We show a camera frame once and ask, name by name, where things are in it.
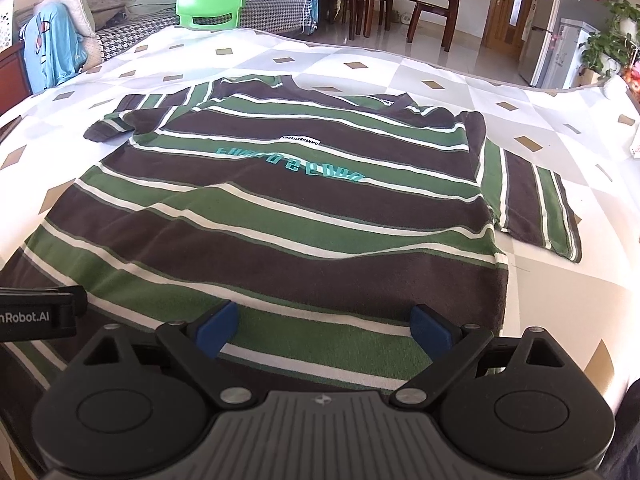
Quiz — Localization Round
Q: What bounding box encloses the grey garment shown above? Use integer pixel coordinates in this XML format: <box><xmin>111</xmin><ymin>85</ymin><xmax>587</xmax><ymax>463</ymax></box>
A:
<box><xmin>80</xmin><ymin>0</ymin><xmax>128</xmax><ymax>31</ymax></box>

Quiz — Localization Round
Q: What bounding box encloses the white perforated basket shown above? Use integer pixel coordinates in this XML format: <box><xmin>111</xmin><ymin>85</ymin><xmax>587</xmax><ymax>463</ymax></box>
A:
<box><xmin>0</xmin><ymin>0</ymin><xmax>18</xmax><ymax>53</ymax></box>

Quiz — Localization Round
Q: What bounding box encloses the light blue printed garment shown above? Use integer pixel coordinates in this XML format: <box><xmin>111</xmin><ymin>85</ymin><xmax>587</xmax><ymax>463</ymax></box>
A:
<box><xmin>19</xmin><ymin>2</ymin><xmax>88</xmax><ymax>93</ymax></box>

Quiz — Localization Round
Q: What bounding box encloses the wooden door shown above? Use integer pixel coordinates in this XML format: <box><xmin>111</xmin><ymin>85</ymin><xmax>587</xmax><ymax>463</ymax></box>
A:
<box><xmin>482</xmin><ymin>0</ymin><xmax>546</xmax><ymax>63</ymax></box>

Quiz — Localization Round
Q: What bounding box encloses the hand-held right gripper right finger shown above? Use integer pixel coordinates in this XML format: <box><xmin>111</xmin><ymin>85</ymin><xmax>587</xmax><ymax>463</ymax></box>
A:
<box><xmin>390</xmin><ymin>304</ymin><xmax>571</xmax><ymax>408</ymax></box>

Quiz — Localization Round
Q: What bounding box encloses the diamond patterned table cover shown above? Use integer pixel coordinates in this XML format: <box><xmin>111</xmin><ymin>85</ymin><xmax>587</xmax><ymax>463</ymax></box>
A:
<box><xmin>0</xmin><ymin>22</ymin><xmax>640</xmax><ymax>480</ymax></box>

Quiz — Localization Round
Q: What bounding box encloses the person's dark clothing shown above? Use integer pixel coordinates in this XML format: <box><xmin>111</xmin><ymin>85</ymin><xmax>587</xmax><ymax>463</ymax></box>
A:
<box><xmin>597</xmin><ymin>377</ymin><xmax>640</xmax><ymax>480</ymax></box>

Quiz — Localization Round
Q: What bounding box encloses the green brown striped t-shirt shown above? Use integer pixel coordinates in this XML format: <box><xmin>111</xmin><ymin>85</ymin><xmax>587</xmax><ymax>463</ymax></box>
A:
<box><xmin>0</xmin><ymin>74</ymin><xmax>583</xmax><ymax>461</ymax></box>

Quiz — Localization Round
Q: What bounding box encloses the dotted white cushion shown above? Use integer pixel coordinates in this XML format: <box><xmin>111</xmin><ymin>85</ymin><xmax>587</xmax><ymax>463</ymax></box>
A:
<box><xmin>80</xmin><ymin>35</ymin><xmax>103</xmax><ymax>68</ymax></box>

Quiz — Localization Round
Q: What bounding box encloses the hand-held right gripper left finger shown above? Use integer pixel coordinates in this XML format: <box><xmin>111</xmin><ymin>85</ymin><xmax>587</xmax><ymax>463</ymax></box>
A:
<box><xmin>80</xmin><ymin>301</ymin><xmax>256</xmax><ymax>408</ymax></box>

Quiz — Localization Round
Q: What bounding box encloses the pile of fruit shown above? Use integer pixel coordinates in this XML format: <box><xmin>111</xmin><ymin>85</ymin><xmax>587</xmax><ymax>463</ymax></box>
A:
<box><xmin>620</xmin><ymin>57</ymin><xmax>640</xmax><ymax>96</ymax></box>

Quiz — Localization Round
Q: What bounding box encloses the potted green plant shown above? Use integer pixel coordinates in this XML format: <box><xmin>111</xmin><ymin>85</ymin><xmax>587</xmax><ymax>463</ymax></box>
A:
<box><xmin>577</xmin><ymin>0</ymin><xmax>640</xmax><ymax>81</ymax></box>

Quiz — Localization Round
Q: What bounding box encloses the houndstooth covered sofa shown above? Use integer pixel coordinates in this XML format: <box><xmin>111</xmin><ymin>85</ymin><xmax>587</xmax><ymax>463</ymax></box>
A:
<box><xmin>92</xmin><ymin>0</ymin><xmax>321</xmax><ymax>61</ymax></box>

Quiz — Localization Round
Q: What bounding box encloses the wooden side cabinet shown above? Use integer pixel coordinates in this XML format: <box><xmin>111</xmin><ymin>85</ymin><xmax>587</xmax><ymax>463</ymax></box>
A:
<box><xmin>0</xmin><ymin>40</ymin><xmax>33</xmax><ymax>116</ymax></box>

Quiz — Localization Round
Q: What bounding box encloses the grey pillow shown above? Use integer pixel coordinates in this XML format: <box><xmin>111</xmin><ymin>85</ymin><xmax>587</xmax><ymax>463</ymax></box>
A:
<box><xmin>47</xmin><ymin>0</ymin><xmax>98</xmax><ymax>38</ymax></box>

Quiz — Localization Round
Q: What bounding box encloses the white chest freezer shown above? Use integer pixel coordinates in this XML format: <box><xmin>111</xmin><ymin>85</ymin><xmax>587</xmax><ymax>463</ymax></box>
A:
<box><xmin>542</xmin><ymin>17</ymin><xmax>598</xmax><ymax>90</ymax></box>

